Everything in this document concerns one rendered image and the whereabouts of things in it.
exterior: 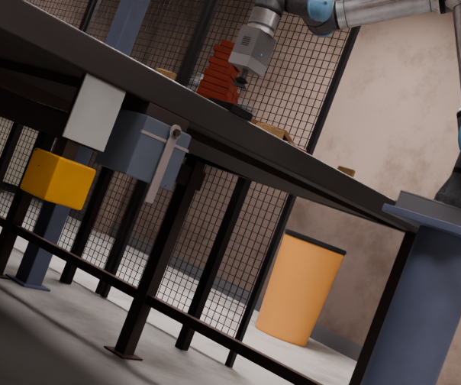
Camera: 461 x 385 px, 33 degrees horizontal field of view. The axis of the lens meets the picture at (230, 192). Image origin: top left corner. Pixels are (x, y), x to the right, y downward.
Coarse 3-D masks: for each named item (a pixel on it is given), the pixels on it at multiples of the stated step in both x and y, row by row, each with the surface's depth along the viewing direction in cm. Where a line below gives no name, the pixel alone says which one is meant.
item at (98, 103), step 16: (96, 80) 139; (80, 96) 137; (96, 96) 140; (112, 96) 143; (80, 112) 138; (96, 112) 141; (112, 112) 144; (80, 128) 139; (96, 128) 142; (96, 144) 143
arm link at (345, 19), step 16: (352, 0) 207; (368, 0) 205; (384, 0) 203; (400, 0) 202; (416, 0) 201; (432, 0) 200; (336, 16) 207; (352, 16) 206; (368, 16) 205; (384, 16) 205; (400, 16) 205; (320, 32) 212
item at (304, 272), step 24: (288, 240) 540; (312, 240) 529; (288, 264) 534; (312, 264) 529; (336, 264) 537; (288, 288) 531; (312, 288) 531; (264, 312) 540; (288, 312) 530; (312, 312) 535; (288, 336) 531
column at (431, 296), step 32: (416, 224) 197; (448, 224) 181; (416, 256) 191; (448, 256) 186; (416, 288) 188; (448, 288) 186; (384, 320) 196; (416, 320) 187; (448, 320) 187; (384, 352) 190; (416, 352) 186; (384, 384) 187; (416, 384) 186
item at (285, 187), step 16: (0, 64) 200; (16, 64) 194; (32, 80) 204; (48, 80) 183; (64, 80) 176; (64, 96) 221; (192, 144) 219; (208, 144) 198; (224, 144) 202; (208, 160) 275; (224, 160) 238; (240, 160) 209; (256, 160) 211; (256, 176) 260; (272, 176) 227; (288, 176) 221; (304, 192) 249; (320, 192) 232; (352, 208) 243
